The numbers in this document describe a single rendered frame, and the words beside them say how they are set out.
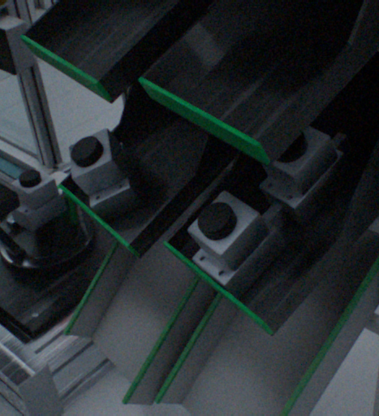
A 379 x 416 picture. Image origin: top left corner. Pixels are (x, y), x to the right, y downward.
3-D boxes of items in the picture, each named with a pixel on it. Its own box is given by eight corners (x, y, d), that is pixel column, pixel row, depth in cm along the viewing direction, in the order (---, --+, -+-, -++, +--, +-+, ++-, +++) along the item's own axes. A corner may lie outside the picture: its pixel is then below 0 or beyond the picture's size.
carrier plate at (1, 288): (36, 342, 85) (32, 331, 84) (-60, 266, 99) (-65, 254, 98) (164, 244, 98) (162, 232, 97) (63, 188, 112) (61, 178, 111)
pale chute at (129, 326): (152, 406, 71) (123, 405, 68) (91, 336, 80) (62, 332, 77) (286, 181, 68) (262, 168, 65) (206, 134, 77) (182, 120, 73)
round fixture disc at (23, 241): (39, 292, 89) (36, 281, 88) (-18, 251, 98) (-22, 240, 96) (115, 238, 97) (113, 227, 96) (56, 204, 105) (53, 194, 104)
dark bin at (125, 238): (139, 260, 60) (97, 218, 55) (70, 198, 69) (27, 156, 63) (338, 49, 64) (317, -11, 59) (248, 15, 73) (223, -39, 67)
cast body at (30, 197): (32, 233, 91) (19, 192, 87) (13, 221, 94) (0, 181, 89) (78, 202, 96) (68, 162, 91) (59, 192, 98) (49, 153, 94)
